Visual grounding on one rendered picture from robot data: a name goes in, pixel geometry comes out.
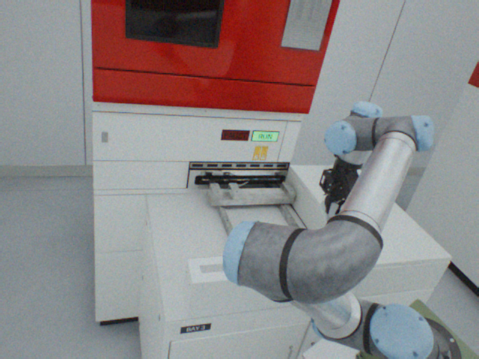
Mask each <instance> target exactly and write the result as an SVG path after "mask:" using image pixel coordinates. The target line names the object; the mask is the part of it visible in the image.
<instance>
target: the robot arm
mask: <svg viewBox="0 0 479 359"><path fill-rule="evenodd" d="M324 141H325V145H326V147H327V148H328V149H329V150H330V151H331V152H332V153H334V156H335V157H336V159H335V163H334V165H333V168H330V169H323V174H322V176H321V179H320V183H319V185H320V187H321V188H322V190H323V191H324V192H325V193H328V194H327V195H326V198H325V200H322V203H321V206H322V208H323V211H324V212H325V214H326V221H327V223H326V225H325V227H322V228H320V229H308V228H303V227H293V226H287V225H282V224H273V223H267V222H262V221H259V220H255V221H241V222H240V223H239V224H238V225H236V226H235V227H234V228H233V229H232V231H231V233H230V234H229V236H228V239H227V241H226V243H225V248H224V253H223V269H224V273H225V276H226V278H227V279H228V280H229V281H230V282H231V283H235V284H236V285H237V286H245V287H248V288H250V289H253V290H255V291H257V292H259V293H260V294H261V295H263V296H265V297H267V298H268V299H270V300H271V301H274V302H278V303H287V302H289V303H291V304H292V305H293V306H295V307H297V308H298V309H300V310H301V311H302V312H304V313H306V314H307V315H308V316H310V317H311V323H313V324H312V328H313V329H314V332H315V333H316V334H317V335H318V336H320V337H321V338H323V339H324V340H326V341H328V342H332V343H337V344H340V345H342V346H346V347H349V348H351V349H356V350H359V351H361V352H365V353H368V354H370V355H374V356H377V357H379V358H383V359H453V355H452V352H451V349H450V346H449V345H448V342H447V340H446V339H445V338H444V337H443V335H442V334H441V333H440V332H439V331H437V330H436V329H435V328H433V327H431V326H429V325H428V323H427V321H426V320H425V319H424V318H423V316H421V315H420V314H419V313H418V312H416V311H415V310H413V309H412V308H410V307H407V305H405V304H398V303H392V304H386V305H384V304H378V303H375V302H372V301H366V300H363V299H360V298H357V297H355V296H354V295H353V294H352V293H351V292H350V290H351V289H353V288H354V287H355V286H357V285H358V284H359V283H360V282H361V281H362V280H363V279H364V278H365V277H366V276H367V275H368V274H369V272H370V271H371V270H372V269H373V267H374V266H375V264H376V262H377V260H378V259H379V255H380V253H381V251H382V248H383V243H384V242H383V238H382V235H381V233H382V230H383V228H384V226H385V223H386V221H387V219H388V216H389V214H390V211H391V209H392V206H393V205H394V202H395V200H396V197H397V194H398V192H399V190H400V187H401V184H402V182H403V179H404V177H405V175H406V172H407V170H408V168H409V165H410V163H411V161H412V158H413V156H414V154H415V151H418V152H420V151H423V150H429V149H431V147H432V146H433V142H434V124H433V120H432V118H431V117H430V116H427V115H412V114H411V115H409V116H394V117H382V108H381V107H379V106H378V105H376V104H374V103H372V102H366V101H357V102H355V103H354V104H353V107H352V109H351V110H350V115H349V116H347V117H345V118H344V119H342V120H338V121H335V122H334V123H333V124H332V125H331V126H330V127H328V129H327V130H326V132H325V135H324ZM369 150H372V153H371V155H370V157H369V158H368V160H367V162H366V164H365V166H364V167H363V169H362V171H361V173H360V175H359V173H358V171H357V170H358V169H361V168H362V165H363V163H364V162H365V160H366V158H367V155H368V152H369ZM323 175H324V176H325V178H324V180H323V183H322V179H323Z"/></svg>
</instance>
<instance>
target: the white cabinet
mask: <svg viewBox="0 0 479 359"><path fill-rule="evenodd" d="M433 290H434V288H433V287H428V288H422V289H411V290H404V291H399V292H387V293H380V294H374V295H363V296H356V297H357V298H360V299H363V300H366V301H372V302H375V303H378V304H384V305H386V304H392V303H398V304H405V305H407V307H408V306H409V305H411V303H412V302H413V301H414V300H416V299H417V298H418V299H421V301H422V302H423V303H424V304H426V303H427V301H428V299H429V297H430V296H431V293H432V292H433ZM138 320H139V330H140V338H141V355H142V359H303V358H302V354H304V353H305V352H306V351H307V350H309V349H310V348H311V347H312V346H314V345H315V344H316V343H318V342H319V341H321V339H322V338H321V337H320V336H318V335H317V334H316V333H315V332H314V329H313V328H312V324H313V323H311V317H310V316H308V315H307V314H306V313H304V312H302V311H301V310H300V309H298V308H297V307H295V306H293V307H282V308H275V309H269V310H259V311H252V312H246V313H235V314H228V315H223V316H211V317H205V318H198V319H187V320H181V321H175V322H165V315H164V310H163V305H162V296H161V291H160V285H159V276H158V271H157V266H156V257H155V252H154V246H153V233H152V227H151V222H150V213H149V208H148V202H147V205H146V218H145V219H144V241H143V253H142V265H141V288H140V300H139V312H138Z"/></svg>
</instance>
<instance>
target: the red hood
mask: <svg viewBox="0 0 479 359"><path fill-rule="evenodd" d="M340 1H341V0H91V40H92V85H93V101H94V102H111V103H125V104H139V105H166V106H180V107H193V108H219V109H233V110H246V111H273V112H287V113H300V114H309V112H310V110H311V104H312V102H313V98H314V94H315V90H316V88H317V83H318V80H319V77H320V72H321V69H322V66H323V62H324V58H325V55H326V50H327V48H328V44H329V40H330V37H331V34H332V29H333V26H334V23H335V18H336V15H337V12H338V8H339V4H340Z"/></svg>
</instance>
